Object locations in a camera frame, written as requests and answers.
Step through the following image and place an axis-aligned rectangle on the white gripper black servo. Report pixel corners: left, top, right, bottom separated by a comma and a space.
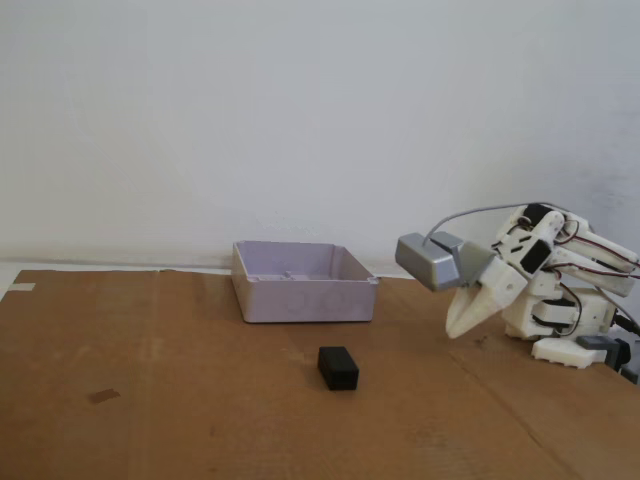
446, 207, 566, 340

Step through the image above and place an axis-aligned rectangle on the grey webcam cable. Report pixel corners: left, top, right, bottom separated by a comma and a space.
424, 202, 526, 246

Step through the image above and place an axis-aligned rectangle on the brown cardboard sheet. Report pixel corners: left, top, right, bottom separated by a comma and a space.
0, 269, 640, 480

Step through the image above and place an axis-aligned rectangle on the grey plastic open box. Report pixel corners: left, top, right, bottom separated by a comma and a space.
231, 240, 379, 326

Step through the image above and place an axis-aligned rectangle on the black rectangular block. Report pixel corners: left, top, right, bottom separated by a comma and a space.
317, 344, 361, 393

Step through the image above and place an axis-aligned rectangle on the silver webcam with grey mount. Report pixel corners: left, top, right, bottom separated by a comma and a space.
394, 232, 497, 294

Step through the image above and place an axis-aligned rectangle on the grey and black table clamp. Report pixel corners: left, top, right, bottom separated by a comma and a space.
577, 334, 634, 374

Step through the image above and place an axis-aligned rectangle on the black power cable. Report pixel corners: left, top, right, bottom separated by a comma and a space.
613, 310, 640, 337

